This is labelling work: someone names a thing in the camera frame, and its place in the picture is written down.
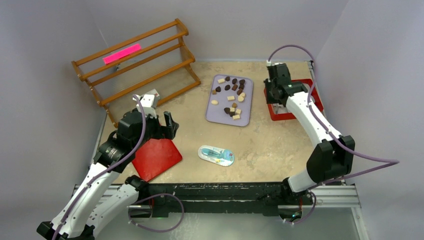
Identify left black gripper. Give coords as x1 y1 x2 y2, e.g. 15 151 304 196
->
132 110 178 150

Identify red box lid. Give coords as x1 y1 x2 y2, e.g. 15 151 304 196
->
132 139 183 182

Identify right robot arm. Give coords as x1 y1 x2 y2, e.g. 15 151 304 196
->
264 61 355 204

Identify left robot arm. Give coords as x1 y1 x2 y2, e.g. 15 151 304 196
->
36 108 179 240

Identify red chocolate box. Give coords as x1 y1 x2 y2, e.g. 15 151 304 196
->
267 78 324 121

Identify white chocolate piece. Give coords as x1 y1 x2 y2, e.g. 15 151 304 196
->
237 95 245 103

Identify small white stationery box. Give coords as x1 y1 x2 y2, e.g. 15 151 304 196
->
140 88 161 108

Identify lavender plastic tray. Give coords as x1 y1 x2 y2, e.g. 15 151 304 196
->
205 74 254 127

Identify wooden tiered shelf rack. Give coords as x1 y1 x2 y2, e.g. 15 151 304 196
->
71 18 202 127

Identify blue correction tape package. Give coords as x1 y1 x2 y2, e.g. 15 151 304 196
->
197 145 236 167

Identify pink sticky note strip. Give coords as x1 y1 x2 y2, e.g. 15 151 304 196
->
102 43 142 65

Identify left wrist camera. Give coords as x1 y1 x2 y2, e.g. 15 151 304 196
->
132 94 159 118

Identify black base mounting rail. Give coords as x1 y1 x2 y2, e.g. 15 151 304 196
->
125 175 316 220

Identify aluminium frame rail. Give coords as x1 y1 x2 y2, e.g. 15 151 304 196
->
71 183 362 211

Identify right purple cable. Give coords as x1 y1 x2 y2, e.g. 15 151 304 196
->
266 44 400 191

